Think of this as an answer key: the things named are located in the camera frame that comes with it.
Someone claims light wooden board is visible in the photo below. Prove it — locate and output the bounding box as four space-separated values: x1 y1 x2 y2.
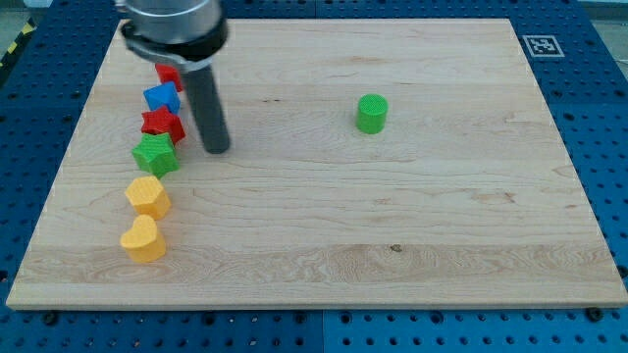
6 19 627 311

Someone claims green cylinder block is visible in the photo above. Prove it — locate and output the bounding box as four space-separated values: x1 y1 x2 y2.
356 93 389 134

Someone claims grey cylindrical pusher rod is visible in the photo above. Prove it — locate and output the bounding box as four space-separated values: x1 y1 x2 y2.
182 66 231 154

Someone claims green star block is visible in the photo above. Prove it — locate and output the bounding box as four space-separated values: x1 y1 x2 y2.
131 132 180 179

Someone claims red star block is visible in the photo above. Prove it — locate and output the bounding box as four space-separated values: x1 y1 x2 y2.
141 105 186 144

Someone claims yellow hexagon block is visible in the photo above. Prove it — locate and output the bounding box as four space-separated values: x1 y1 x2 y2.
125 176 171 220

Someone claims blue cube block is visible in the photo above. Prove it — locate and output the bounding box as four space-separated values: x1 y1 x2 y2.
143 81 181 114

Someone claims red block behind rod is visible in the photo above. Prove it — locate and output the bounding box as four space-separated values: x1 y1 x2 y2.
154 64 183 92

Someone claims yellow heart block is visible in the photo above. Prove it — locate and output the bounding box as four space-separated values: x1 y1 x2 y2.
120 215 167 263

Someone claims white fiducial marker tag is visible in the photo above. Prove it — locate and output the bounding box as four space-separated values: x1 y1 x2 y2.
522 34 564 58

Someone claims yellow black hazard tape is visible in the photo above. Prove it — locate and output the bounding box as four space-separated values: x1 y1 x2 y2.
1 18 37 70

